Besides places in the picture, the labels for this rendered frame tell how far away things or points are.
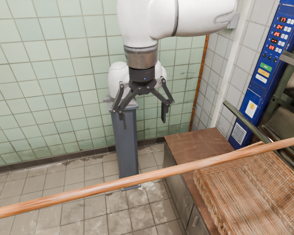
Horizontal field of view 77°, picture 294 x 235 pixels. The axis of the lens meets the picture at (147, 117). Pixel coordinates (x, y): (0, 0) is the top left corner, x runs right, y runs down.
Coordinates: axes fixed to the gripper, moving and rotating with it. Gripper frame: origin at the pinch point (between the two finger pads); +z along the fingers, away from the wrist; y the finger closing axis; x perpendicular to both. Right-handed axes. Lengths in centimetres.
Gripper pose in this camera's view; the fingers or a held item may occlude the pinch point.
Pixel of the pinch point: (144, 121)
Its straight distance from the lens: 64.1
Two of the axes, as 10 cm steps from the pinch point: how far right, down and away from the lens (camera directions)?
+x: 2.2, 5.9, -7.8
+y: -9.8, 1.5, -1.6
